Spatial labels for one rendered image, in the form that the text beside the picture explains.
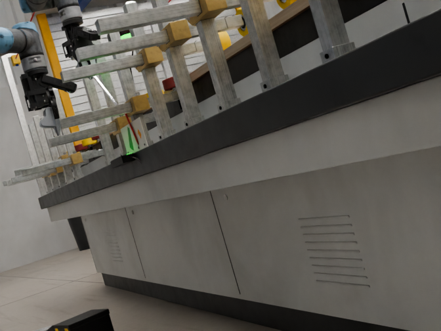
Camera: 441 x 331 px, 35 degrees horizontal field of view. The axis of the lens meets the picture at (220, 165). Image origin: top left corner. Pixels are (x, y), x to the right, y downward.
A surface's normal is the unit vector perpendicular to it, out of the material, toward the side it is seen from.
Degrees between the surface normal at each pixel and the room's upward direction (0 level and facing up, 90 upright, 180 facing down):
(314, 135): 90
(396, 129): 90
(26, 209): 90
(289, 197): 90
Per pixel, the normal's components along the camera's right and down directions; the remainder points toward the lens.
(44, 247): 0.44, -0.13
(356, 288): -0.89, 0.26
